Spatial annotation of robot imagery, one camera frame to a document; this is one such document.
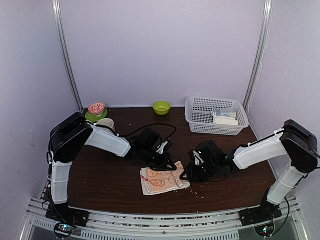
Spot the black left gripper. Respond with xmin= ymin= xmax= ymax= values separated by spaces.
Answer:
xmin=141 ymin=146 xmax=177 ymax=172

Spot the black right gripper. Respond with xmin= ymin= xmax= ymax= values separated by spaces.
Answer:
xmin=180 ymin=160 xmax=219 ymax=184

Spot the orange patterned towel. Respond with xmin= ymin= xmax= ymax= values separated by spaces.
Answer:
xmin=140 ymin=161 xmax=191 ymax=196

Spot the white plastic basket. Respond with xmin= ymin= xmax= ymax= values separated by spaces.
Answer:
xmin=185 ymin=96 xmax=249 ymax=136

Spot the white towel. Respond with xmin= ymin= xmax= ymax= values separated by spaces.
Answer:
xmin=213 ymin=116 xmax=239 ymax=126

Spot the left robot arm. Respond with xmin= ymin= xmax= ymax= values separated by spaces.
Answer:
xmin=46 ymin=112 xmax=177 ymax=226

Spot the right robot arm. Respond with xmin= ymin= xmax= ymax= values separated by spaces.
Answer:
xmin=180 ymin=119 xmax=319 ymax=226

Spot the green bowl behind towel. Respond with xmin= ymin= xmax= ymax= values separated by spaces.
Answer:
xmin=152 ymin=101 xmax=172 ymax=116

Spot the white ceramic mug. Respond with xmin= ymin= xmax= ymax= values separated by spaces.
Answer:
xmin=97 ymin=118 xmax=115 ymax=131

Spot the rolled grey blue towel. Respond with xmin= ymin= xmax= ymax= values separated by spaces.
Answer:
xmin=211 ymin=108 xmax=237 ymax=119

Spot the red patterned bowl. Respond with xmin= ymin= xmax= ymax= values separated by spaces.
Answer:
xmin=88 ymin=102 xmax=106 ymax=116

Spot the green saucer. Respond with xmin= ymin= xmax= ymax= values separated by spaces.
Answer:
xmin=85 ymin=108 xmax=108 ymax=123

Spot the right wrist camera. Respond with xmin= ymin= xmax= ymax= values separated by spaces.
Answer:
xmin=188 ymin=149 xmax=205 ymax=166

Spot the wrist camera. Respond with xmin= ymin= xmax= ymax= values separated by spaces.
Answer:
xmin=188 ymin=149 xmax=205 ymax=166
xmin=156 ymin=140 xmax=173 ymax=155

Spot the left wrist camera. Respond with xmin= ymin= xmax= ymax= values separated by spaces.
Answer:
xmin=156 ymin=140 xmax=173 ymax=155

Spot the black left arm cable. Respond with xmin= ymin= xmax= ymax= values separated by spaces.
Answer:
xmin=122 ymin=123 xmax=178 ymax=146

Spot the right aluminium frame post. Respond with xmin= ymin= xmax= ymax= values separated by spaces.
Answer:
xmin=243 ymin=0 xmax=273 ymax=111

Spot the aluminium frame post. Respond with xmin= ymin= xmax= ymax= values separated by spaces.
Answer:
xmin=243 ymin=0 xmax=273 ymax=111
xmin=52 ymin=0 xmax=84 ymax=112

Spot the left aluminium frame post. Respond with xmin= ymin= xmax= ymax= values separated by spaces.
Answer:
xmin=52 ymin=0 xmax=84 ymax=112

